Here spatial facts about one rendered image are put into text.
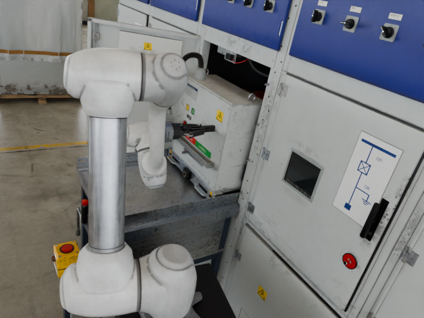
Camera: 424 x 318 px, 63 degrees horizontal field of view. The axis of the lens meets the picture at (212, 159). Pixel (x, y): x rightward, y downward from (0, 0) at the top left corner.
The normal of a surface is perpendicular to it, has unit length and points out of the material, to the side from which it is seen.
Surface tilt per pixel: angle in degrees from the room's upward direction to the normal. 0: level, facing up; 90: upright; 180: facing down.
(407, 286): 90
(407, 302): 90
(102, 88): 78
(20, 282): 0
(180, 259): 5
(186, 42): 90
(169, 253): 6
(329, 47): 90
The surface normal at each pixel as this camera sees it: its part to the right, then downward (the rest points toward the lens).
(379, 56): -0.84, 0.11
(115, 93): 0.37, 0.29
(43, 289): 0.17, -0.88
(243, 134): 0.52, 0.46
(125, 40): 0.08, 0.46
